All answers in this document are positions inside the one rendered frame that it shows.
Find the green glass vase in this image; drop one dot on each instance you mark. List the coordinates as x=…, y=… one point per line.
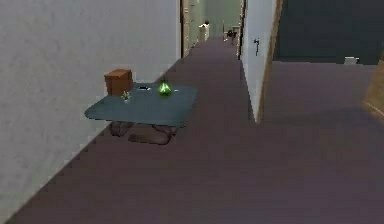
x=164, y=89

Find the dark teal low table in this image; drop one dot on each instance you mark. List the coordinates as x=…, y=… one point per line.
x=150, y=106

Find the small black flat object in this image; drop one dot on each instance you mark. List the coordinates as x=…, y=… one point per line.
x=143, y=88

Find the small potted plant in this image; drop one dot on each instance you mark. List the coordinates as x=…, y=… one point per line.
x=126, y=96

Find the brown box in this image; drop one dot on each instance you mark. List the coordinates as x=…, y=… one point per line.
x=118, y=81

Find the white bin with dark lid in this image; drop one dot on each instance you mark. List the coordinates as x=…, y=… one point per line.
x=204, y=30

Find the white room door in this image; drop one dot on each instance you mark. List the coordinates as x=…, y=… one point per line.
x=258, y=60

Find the dark red small object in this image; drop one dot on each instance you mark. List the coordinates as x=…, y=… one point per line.
x=231, y=33

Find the small white box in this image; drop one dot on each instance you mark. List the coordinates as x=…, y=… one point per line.
x=351, y=60

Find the brown wooden furniture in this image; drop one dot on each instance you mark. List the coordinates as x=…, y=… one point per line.
x=375, y=96

